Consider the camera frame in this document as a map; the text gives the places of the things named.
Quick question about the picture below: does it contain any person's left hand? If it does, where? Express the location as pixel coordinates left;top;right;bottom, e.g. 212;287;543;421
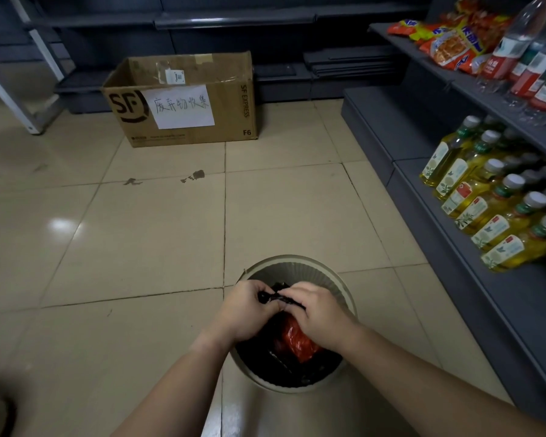
213;279;286;348

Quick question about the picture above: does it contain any person's right hand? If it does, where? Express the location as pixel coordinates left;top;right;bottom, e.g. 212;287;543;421
278;282;363;354

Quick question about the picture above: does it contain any black garbage bag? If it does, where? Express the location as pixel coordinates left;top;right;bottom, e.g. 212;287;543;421
234;282;344;388

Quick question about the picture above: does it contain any person's left forearm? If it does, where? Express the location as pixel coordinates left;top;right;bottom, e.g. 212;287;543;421
111;331;237;437

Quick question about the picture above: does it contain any person's right forearm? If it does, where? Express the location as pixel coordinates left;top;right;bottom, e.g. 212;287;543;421
340;324;546;437

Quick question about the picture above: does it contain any round beige waste bin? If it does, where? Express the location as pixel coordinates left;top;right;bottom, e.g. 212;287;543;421
229;255;358;395

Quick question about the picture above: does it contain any red plastic wrapper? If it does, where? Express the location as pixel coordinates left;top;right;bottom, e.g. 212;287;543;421
273;313;324;364

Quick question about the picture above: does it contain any brown cardboard box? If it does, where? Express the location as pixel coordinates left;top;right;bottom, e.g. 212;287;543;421
101;51;258;148

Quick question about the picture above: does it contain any grey store shelf unit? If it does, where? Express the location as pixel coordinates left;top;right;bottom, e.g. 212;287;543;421
341;0;546;428

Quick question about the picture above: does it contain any white handwritten paper sheet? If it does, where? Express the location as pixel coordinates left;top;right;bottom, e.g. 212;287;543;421
141;84;216;130

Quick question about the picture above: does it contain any row of yellow oil bottles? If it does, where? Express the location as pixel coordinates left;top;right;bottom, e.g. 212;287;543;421
420;115;546;273

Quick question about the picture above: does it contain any stack of grey shelf boards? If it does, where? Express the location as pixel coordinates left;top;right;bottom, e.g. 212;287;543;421
303;45;399;79

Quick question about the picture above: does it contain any pile of orange snack packets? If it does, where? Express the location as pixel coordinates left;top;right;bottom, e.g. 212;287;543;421
387;0;513;76

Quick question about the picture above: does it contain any clear bottle green label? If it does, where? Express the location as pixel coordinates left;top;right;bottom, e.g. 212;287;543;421
505;11;546;87

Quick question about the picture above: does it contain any dark grey wall shelf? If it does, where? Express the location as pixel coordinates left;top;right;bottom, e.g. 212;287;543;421
25;0;433;115

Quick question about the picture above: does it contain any white metal ladder frame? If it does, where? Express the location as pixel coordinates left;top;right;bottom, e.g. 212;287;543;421
0;0;76;135

